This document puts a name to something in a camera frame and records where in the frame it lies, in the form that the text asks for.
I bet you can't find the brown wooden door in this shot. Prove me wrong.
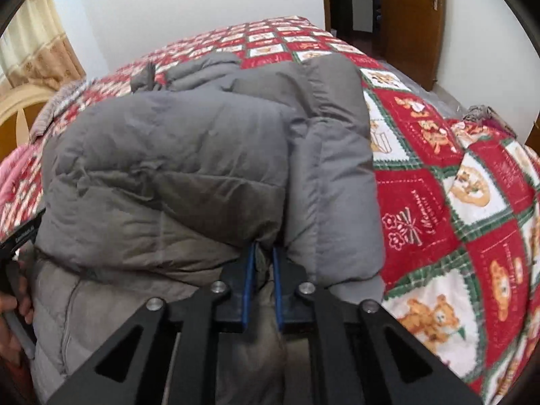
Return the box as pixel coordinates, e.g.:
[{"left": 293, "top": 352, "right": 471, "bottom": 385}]
[{"left": 381, "top": 0, "right": 445, "bottom": 90}]

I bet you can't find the person's left hand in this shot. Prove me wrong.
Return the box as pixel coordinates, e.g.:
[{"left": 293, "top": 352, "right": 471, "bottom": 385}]
[{"left": 1, "top": 261, "right": 36, "bottom": 367}]

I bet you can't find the grey puffer jacket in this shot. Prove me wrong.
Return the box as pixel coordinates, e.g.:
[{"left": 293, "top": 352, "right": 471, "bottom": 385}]
[{"left": 31, "top": 53, "right": 384, "bottom": 402}]

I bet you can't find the pink blanket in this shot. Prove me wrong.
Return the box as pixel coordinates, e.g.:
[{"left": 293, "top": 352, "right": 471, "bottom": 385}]
[{"left": 1, "top": 144, "right": 42, "bottom": 208}]

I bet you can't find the wooden headboard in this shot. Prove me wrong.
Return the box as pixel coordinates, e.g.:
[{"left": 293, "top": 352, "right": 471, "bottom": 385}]
[{"left": 0, "top": 84, "right": 55, "bottom": 161}]

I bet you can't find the beige patterned curtain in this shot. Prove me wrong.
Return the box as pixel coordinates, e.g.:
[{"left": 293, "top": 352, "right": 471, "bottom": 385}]
[{"left": 1, "top": 0, "right": 86, "bottom": 93}]

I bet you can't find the striped grey pillow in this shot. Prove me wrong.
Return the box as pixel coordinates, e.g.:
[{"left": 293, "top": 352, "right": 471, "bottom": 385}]
[{"left": 29, "top": 79, "right": 95, "bottom": 143}]

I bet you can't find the red bear patterned bedspread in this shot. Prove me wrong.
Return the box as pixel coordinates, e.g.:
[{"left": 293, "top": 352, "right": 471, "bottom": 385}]
[{"left": 1, "top": 17, "right": 539, "bottom": 404}]

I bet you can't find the pile of clothes on floor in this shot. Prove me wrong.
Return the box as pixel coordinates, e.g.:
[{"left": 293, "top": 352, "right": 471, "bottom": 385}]
[{"left": 463, "top": 104, "right": 511, "bottom": 131}]

